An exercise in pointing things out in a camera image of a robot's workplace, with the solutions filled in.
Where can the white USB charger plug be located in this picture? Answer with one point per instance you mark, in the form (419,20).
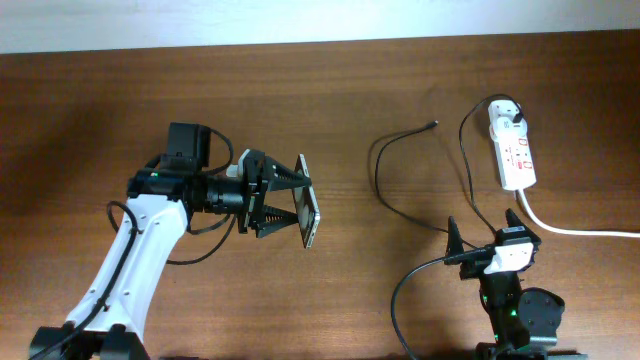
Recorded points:
(502,115)

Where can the black smartphone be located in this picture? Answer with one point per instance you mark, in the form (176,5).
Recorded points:
(308,213)

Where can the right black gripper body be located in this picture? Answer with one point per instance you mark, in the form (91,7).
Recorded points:
(476,268)

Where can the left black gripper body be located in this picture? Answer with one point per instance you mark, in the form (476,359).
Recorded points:
(242,194)

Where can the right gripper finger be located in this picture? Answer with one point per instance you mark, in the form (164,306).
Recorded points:
(454,241)
(513,222)

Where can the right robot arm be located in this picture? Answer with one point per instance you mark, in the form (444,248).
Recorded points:
(524,321)

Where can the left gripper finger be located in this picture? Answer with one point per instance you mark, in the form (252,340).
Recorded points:
(270,219)
(279,177)

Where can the white power strip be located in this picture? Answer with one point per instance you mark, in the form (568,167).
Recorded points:
(514,157)

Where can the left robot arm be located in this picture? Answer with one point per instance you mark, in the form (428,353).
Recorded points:
(162,198)

